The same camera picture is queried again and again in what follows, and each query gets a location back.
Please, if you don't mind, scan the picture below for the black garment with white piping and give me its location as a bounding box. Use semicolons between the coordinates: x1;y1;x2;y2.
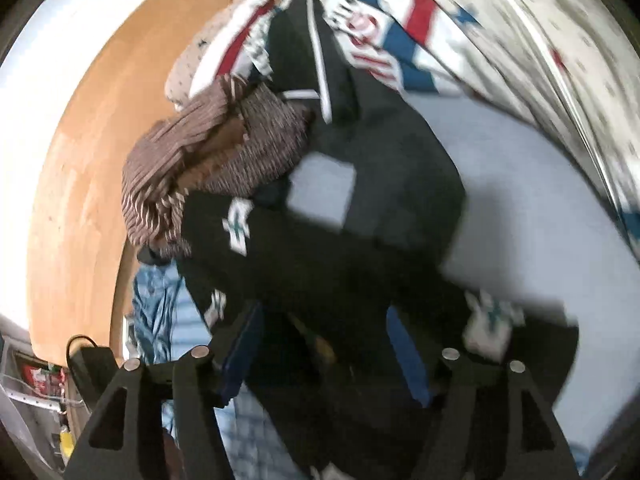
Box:
264;0;469;272

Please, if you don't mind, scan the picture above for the wooden headboard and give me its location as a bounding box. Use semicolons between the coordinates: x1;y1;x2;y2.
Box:
24;0;287;377

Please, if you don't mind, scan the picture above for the star and stripe duvet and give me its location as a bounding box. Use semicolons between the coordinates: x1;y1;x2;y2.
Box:
244;0;640;257

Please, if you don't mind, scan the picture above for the light blue striped shirt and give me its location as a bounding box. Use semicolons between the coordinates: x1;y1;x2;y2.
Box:
121;259;322;480

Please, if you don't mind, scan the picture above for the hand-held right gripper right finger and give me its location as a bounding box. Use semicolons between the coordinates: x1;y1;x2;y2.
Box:
386;306;571;480

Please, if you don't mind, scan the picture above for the black teal patterned sweater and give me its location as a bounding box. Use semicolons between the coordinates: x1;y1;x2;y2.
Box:
176;194;582;480

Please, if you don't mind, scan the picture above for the star print pillow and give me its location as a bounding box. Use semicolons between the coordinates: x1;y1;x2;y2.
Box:
164;0;282;112

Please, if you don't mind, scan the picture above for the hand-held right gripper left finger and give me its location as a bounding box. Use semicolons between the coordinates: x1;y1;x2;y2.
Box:
65;301;264;480

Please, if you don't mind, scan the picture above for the brown striped shirt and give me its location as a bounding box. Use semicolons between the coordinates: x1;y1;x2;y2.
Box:
120;74;317;259

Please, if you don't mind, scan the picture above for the cluttered storage shelf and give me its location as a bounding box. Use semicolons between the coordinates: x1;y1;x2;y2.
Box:
0;334;77;463

